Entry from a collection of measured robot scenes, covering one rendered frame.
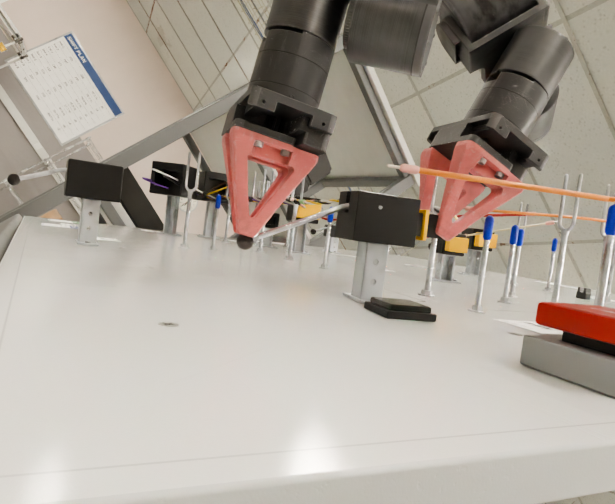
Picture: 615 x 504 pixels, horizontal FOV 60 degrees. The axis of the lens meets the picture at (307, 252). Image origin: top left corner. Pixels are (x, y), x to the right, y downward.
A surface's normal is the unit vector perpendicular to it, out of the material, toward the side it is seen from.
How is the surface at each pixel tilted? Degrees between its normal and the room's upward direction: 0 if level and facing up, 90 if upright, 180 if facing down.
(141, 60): 90
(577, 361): 142
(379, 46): 147
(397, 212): 97
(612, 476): 90
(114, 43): 90
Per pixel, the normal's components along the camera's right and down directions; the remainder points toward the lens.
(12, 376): 0.13, -0.99
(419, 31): -0.26, 0.29
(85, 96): 0.38, -0.01
